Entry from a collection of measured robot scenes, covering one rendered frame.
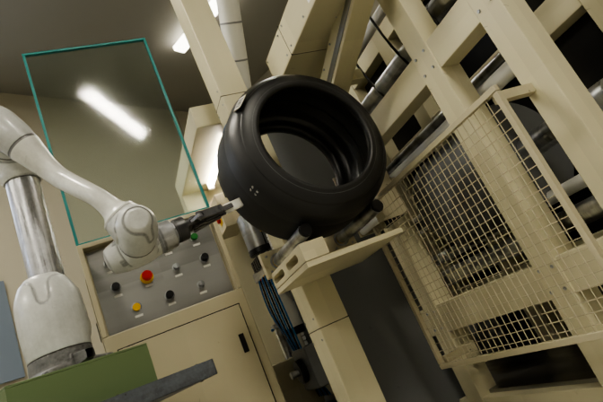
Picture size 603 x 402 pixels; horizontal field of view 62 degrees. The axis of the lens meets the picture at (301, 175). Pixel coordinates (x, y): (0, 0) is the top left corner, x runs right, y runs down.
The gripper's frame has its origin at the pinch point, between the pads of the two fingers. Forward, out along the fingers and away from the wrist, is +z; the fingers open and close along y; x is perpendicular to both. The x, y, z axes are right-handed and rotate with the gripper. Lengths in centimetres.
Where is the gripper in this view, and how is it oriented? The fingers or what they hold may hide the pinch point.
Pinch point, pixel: (231, 205)
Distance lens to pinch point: 164.7
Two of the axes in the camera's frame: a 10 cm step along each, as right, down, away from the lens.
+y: -2.9, 4.3, 8.5
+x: 5.1, 8.2, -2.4
